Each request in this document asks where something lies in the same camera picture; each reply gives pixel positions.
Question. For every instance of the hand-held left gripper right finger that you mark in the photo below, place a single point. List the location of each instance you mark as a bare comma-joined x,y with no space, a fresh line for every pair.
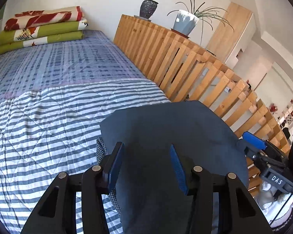
179,170

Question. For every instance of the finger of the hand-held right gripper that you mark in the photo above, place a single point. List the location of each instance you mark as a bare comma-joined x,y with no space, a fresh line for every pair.
254,140
249,151

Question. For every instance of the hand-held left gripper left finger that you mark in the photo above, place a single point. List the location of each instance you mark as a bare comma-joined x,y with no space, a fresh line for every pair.
114,168

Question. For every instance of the dark navy pants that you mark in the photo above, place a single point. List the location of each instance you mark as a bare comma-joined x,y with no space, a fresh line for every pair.
161,126

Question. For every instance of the person's right hand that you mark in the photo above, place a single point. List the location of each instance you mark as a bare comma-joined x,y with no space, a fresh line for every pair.
265,197

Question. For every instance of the red artificial flowers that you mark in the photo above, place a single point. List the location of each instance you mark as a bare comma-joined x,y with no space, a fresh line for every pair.
273,107

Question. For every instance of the white shelf unit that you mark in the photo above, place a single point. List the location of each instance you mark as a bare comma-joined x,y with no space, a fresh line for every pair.
291,113

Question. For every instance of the blue striped quilt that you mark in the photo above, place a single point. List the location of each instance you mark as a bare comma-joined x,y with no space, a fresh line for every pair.
39,126

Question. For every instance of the wooden cabinet panel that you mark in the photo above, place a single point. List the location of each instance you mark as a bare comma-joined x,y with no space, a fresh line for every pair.
229,34

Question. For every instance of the blue checkered bed sheet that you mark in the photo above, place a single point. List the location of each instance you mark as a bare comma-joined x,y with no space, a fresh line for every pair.
63,63

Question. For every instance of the wooden slat railing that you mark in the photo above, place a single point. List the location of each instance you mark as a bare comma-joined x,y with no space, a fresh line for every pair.
149,46

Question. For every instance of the brown plant pot saucer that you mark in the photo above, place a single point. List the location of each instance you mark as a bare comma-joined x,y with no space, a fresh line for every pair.
179,34

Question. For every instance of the spider plant in white pot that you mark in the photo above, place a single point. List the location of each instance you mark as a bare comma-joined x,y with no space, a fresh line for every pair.
185,23

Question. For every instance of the green patterned folded blanket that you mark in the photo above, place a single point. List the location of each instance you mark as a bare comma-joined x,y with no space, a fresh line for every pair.
63,37
58,28

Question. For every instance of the vase saucer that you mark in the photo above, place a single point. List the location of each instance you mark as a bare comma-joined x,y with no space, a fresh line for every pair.
138,17

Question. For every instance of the dark speckled vase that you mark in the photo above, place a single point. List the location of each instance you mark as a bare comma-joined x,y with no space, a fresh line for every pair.
148,8

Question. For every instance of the red floral folded blanket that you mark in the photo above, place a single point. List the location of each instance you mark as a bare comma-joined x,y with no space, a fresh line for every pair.
39,17

